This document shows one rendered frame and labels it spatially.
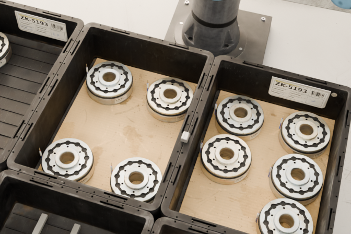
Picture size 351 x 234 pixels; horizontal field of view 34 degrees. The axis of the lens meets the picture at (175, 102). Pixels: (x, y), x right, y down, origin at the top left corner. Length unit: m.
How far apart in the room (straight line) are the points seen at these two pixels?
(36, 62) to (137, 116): 0.28
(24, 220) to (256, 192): 0.45
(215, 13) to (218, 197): 0.47
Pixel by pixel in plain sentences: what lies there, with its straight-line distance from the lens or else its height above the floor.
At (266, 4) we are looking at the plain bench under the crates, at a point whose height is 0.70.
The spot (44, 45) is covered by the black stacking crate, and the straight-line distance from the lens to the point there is 1.43.
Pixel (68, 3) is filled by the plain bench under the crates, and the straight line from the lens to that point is 1.71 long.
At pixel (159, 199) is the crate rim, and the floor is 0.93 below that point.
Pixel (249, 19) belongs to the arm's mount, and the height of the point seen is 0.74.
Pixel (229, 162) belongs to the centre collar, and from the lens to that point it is 1.17.
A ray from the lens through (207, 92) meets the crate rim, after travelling 1.19.
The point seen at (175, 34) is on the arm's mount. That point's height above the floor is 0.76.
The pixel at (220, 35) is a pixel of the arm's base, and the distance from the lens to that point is 1.46.
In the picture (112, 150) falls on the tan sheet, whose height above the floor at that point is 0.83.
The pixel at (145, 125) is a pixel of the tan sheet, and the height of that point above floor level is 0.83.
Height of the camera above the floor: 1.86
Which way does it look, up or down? 53 degrees down
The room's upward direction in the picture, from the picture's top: 3 degrees clockwise
